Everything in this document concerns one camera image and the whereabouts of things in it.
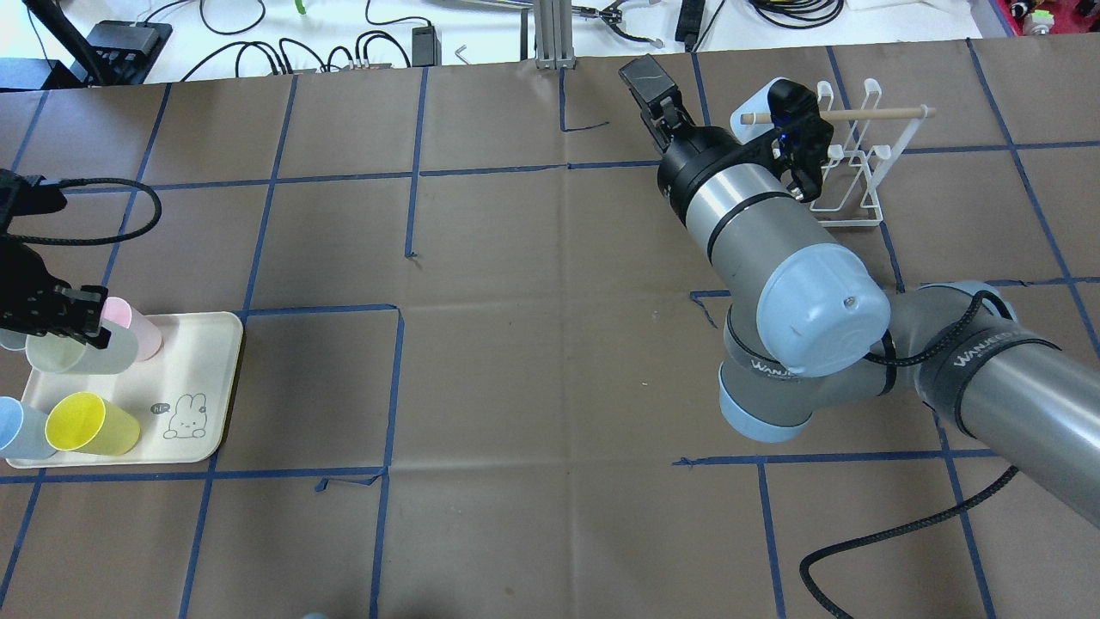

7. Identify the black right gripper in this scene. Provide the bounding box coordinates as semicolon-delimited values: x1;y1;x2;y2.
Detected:
618;55;834;203

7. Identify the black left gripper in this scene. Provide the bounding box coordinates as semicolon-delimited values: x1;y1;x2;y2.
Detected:
1;237;113;350

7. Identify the light blue cup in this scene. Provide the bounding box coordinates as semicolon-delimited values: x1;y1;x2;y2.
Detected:
730;76;783;144
1;396;57;461

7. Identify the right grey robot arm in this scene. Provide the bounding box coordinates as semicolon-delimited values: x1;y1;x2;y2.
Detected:
618;55;1099;524

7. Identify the grey cup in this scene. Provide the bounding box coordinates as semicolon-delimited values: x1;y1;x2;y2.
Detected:
0;328;28;352

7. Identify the cream white cup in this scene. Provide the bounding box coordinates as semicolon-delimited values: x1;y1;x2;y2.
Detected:
25;325;138;375

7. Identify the pink cup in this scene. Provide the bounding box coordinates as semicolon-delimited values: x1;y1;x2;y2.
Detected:
102;297;162;362

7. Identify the yellow cup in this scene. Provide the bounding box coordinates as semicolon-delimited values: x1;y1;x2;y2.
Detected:
45;391;141;456

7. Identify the cream plastic tray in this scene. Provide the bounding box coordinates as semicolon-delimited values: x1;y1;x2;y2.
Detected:
8;312;244;469

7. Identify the black power adapter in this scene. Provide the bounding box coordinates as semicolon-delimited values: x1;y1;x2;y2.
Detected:
410;25;443;67

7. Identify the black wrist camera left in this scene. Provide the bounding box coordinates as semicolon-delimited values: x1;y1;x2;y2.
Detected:
1;169;67;234

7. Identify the aluminium frame post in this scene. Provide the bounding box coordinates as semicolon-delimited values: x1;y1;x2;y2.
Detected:
534;0;575;70

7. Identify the white wire cup rack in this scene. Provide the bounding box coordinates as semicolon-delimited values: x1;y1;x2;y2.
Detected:
763;77;938;228

